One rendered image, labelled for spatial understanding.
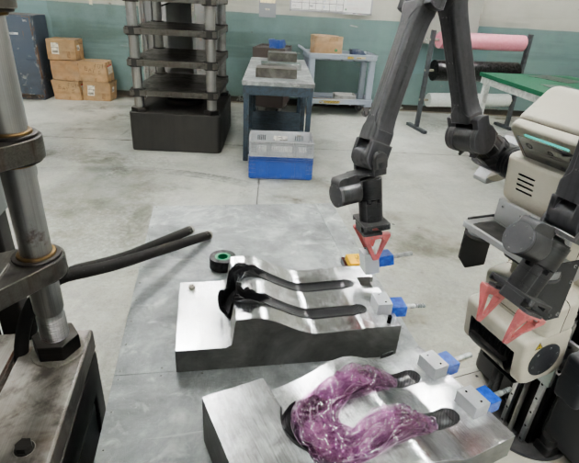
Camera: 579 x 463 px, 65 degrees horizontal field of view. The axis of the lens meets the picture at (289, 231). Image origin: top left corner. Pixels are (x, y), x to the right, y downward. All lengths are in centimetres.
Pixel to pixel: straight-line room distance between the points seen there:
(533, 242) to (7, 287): 93
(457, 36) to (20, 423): 123
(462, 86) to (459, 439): 79
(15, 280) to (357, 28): 687
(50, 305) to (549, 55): 808
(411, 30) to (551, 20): 738
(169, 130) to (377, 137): 410
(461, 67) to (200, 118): 394
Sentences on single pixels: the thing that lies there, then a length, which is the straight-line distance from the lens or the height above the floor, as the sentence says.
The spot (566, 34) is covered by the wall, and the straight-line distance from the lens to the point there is 860.
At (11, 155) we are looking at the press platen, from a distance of 92.
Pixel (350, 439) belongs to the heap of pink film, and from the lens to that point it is 84.
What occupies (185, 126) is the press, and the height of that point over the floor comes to 28.
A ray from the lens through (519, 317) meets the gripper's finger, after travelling 91.
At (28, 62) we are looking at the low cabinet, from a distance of 775.
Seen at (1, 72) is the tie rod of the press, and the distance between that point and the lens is 93.
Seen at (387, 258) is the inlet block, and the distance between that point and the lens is 117.
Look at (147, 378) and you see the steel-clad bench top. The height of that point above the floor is 80.
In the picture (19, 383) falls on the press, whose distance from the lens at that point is 116.
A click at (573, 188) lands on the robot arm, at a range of 91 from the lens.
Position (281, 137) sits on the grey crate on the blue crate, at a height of 30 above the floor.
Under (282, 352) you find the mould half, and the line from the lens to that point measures 105.
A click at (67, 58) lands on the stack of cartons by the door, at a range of 763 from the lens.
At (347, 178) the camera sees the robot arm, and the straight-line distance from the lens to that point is 105.
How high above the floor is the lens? 154
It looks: 27 degrees down
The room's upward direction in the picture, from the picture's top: 4 degrees clockwise
